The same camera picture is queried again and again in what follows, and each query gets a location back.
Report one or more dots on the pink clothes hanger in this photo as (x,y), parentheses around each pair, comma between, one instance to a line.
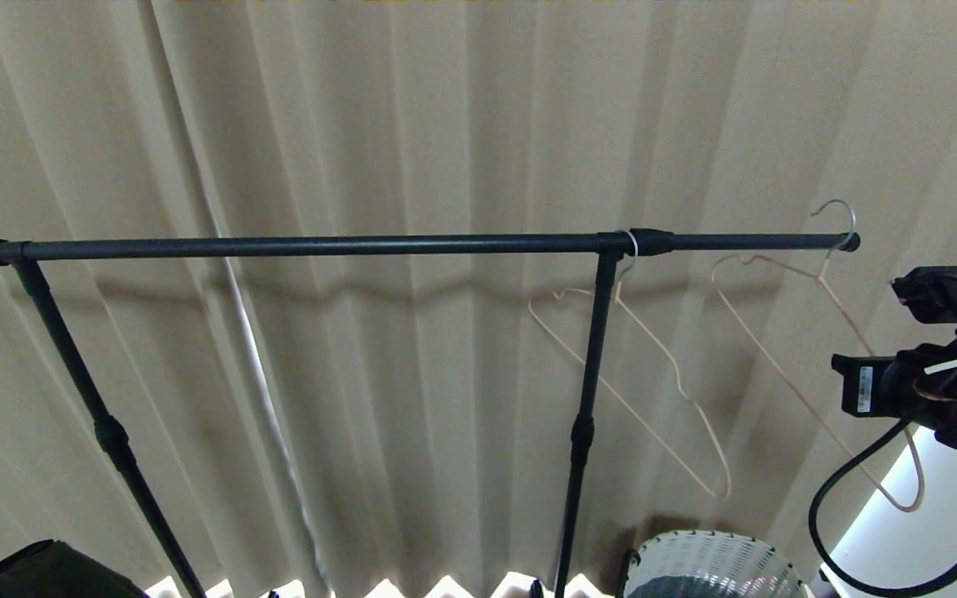
(621,402)
(920,486)

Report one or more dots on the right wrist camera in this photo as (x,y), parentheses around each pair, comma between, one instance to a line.
(944,299)

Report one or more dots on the beige curtain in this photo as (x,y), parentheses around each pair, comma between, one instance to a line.
(412,124)

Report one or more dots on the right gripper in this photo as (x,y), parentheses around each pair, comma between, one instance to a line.
(890,386)

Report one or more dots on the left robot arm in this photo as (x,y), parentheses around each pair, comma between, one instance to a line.
(38,577)

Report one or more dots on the black clothes rack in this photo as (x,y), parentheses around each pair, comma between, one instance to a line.
(321,246)

